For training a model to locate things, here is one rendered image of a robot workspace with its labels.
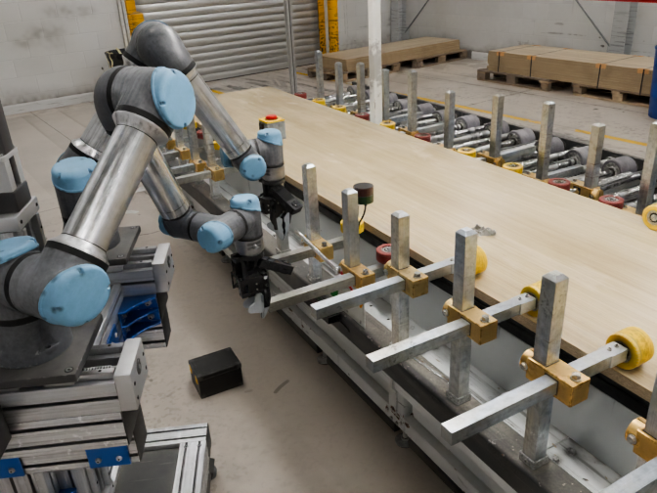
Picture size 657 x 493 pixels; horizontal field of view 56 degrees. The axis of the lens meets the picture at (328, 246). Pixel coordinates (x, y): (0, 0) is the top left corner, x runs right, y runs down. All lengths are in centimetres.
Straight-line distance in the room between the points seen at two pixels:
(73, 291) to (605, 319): 119
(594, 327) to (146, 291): 116
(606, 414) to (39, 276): 123
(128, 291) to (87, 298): 62
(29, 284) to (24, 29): 818
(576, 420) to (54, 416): 118
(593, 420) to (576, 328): 22
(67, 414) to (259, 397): 149
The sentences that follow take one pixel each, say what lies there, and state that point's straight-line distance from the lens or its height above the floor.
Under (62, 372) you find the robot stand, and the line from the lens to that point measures 130.
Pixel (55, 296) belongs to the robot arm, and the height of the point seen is 123.
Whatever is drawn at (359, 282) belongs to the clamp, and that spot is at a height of 85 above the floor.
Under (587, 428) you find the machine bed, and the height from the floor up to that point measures 68.
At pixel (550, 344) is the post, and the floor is 102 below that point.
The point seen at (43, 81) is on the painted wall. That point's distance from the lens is 938.
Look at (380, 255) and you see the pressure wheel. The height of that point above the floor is 90.
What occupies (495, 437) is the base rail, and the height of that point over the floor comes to 70.
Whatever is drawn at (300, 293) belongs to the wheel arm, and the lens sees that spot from 177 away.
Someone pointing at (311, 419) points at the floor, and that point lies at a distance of 265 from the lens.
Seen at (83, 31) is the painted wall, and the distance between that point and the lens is 946.
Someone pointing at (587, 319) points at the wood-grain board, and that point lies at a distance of 163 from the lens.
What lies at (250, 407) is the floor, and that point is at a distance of 274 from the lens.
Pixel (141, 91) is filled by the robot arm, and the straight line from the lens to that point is 128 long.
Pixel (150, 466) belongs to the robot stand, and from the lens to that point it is 228.
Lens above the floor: 173
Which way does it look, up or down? 25 degrees down
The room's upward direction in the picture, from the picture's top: 3 degrees counter-clockwise
